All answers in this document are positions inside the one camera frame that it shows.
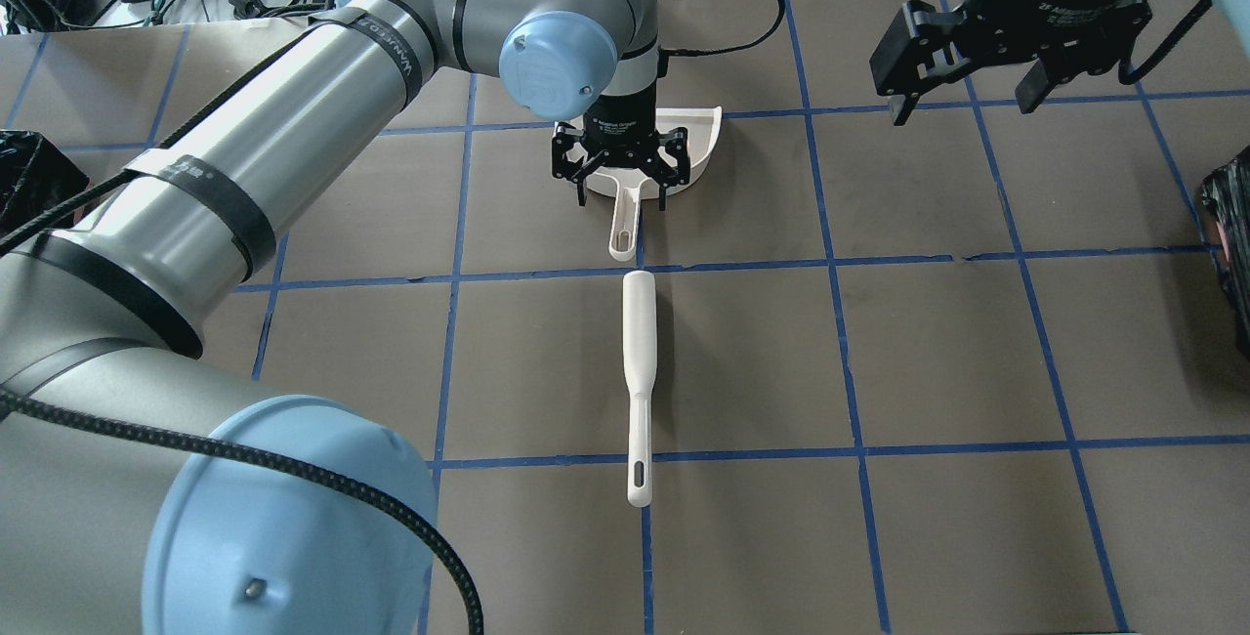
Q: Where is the beige hand brush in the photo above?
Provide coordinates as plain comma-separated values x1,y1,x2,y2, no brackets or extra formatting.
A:
623,271,659,509

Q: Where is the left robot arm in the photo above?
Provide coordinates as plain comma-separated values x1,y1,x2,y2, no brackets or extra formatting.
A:
3,0,659,634

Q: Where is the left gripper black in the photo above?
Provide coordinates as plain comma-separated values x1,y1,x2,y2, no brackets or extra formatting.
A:
551,88,688,213

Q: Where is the bin with black bag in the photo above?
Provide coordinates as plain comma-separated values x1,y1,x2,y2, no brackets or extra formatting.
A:
1,129,91,235

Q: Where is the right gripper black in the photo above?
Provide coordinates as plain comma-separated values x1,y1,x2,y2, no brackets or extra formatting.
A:
869,0,1155,126

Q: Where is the beige plastic dustpan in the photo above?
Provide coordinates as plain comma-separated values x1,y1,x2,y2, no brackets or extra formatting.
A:
584,106,724,264

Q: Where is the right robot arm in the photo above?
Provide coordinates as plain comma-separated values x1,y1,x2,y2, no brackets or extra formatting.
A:
869,0,1248,126

